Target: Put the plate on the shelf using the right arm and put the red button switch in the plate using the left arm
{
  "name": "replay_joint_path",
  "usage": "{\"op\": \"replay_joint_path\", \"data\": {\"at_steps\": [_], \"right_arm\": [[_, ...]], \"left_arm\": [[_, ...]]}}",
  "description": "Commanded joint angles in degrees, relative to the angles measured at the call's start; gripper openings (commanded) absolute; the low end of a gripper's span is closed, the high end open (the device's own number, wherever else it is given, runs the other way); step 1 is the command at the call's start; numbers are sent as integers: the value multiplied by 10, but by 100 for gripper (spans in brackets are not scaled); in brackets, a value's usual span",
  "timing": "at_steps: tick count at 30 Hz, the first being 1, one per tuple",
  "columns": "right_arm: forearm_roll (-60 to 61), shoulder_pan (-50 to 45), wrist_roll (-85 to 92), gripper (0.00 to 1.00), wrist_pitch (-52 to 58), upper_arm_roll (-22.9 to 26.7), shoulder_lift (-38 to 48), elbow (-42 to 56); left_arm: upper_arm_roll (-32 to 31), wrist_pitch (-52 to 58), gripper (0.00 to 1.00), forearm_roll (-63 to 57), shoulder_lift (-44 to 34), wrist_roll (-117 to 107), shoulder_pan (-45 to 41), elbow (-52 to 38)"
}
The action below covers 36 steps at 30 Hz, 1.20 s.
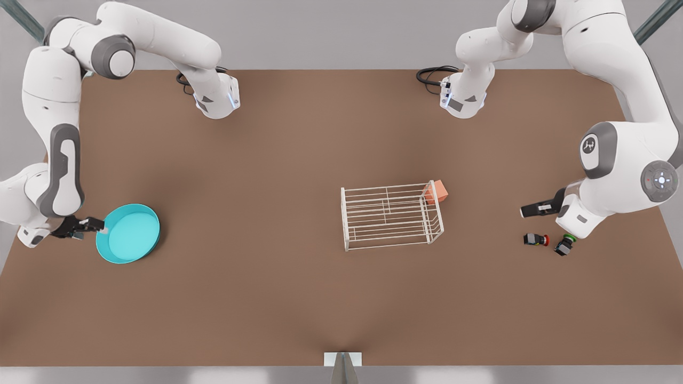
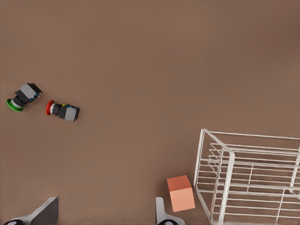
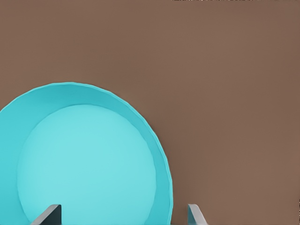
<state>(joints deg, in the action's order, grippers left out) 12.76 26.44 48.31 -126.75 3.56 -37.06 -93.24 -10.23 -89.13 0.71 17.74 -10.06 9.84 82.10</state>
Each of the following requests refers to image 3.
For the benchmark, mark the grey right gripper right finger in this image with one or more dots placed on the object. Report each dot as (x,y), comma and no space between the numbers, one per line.
(195,215)

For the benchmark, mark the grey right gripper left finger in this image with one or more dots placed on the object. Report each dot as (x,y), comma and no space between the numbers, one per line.
(50,216)

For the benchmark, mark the turquoise round plate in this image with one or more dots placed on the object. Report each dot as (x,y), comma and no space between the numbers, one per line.
(86,150)

